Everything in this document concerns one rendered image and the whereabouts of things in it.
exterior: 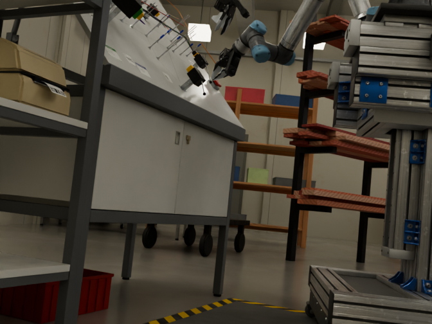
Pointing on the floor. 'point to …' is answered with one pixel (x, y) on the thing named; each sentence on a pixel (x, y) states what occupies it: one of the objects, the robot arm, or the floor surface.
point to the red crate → (8, 294)
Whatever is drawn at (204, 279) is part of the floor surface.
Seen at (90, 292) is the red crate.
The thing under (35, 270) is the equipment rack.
